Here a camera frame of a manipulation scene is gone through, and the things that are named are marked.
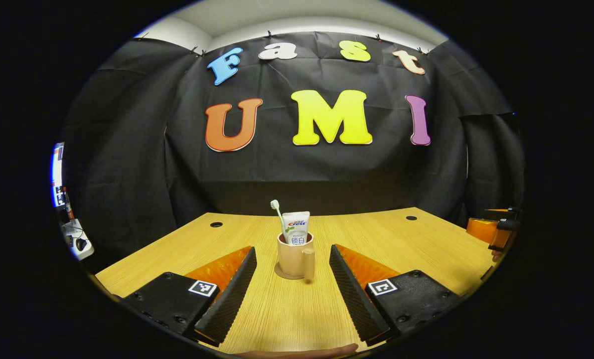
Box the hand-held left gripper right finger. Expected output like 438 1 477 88
329 244 462 346

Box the wooden desktop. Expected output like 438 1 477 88
95 207 499 357

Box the brown round coaster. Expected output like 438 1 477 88
274 263 307 280

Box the black backdrop cloth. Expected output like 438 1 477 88
60 31 527 272

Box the computer monitor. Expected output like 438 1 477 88
51 142 64 207

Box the white side table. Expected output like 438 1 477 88
60 218 96 261

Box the white toothpaste tube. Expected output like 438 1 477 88
282 211 310 246

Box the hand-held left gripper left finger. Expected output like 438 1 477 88
120 246 258 347

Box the white toothbrush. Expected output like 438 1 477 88
270 199 288 236

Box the beige cup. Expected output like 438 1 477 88
277 232 316 281

